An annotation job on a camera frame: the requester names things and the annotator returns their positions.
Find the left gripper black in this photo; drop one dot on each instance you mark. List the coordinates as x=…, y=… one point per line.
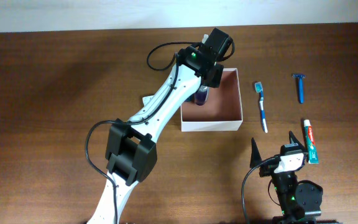
x=217, y=78

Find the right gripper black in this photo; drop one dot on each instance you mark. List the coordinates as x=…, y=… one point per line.
x=255, y=157

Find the purple pump soap bottle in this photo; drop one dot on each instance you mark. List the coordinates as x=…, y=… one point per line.
x=201, y=95

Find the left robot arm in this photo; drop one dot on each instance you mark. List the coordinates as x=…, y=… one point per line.
x=131, y=151

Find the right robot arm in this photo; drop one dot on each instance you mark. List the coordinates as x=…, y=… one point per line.
x=299, y=200

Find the white open cardboard box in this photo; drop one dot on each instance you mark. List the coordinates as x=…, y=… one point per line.
x=222, y=110

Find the Colgate toothpaste tube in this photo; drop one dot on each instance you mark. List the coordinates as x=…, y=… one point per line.
x=310, y=143

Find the blue white toothbrush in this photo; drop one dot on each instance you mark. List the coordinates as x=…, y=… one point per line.
x=259, y=89

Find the green white soap box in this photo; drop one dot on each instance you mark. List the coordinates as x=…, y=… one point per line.
x=147, y=99

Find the blue disposable razor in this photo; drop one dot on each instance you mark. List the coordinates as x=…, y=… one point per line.
x=299, y=78

